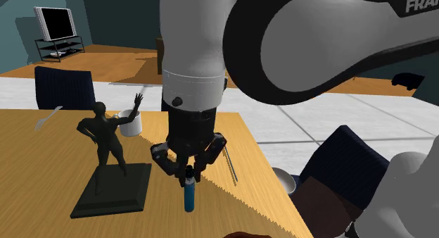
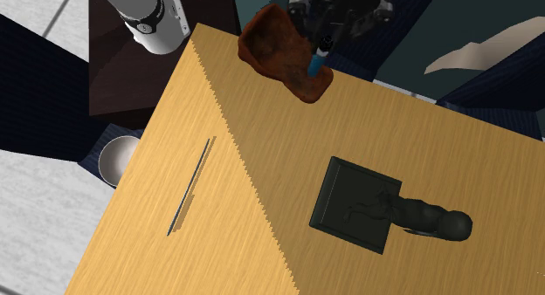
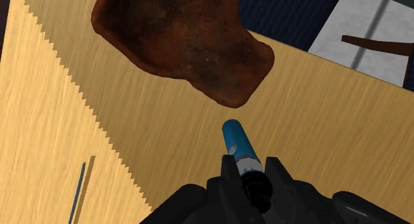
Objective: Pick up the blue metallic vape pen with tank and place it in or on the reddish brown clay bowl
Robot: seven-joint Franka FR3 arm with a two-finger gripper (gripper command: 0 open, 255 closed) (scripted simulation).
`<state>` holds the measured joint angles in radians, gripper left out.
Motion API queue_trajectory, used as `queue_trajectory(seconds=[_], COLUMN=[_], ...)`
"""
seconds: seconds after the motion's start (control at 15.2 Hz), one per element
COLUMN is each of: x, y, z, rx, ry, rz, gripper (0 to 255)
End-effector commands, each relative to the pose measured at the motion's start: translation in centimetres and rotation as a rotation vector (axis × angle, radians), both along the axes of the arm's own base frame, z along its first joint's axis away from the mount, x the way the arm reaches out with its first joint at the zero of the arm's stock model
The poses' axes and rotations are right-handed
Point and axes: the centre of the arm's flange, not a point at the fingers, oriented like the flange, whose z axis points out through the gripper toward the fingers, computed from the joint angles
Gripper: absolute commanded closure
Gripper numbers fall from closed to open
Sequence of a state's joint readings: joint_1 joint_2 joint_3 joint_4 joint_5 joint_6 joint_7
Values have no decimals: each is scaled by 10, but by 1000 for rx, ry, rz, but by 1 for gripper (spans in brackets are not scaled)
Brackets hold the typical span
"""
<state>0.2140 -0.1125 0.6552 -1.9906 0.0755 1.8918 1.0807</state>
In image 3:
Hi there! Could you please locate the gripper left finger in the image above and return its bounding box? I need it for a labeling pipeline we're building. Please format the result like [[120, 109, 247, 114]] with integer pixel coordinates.
[[139, 154, 267, 224]]

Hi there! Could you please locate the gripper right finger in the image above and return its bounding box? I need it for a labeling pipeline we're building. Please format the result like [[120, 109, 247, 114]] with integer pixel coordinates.
[[258, 156, 412, 224]]

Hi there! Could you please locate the blue marker pen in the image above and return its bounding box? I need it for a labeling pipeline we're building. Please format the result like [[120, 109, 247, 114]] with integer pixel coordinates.
[[221, 119, 273, 214]]

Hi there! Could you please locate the thin blue pen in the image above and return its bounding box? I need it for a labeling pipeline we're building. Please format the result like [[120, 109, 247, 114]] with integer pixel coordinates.
[[68, 161, 87, 224]]

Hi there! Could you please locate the brown lumpy object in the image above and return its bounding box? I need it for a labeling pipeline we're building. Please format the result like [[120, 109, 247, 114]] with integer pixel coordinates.
[[90, 0, 276, 109]]

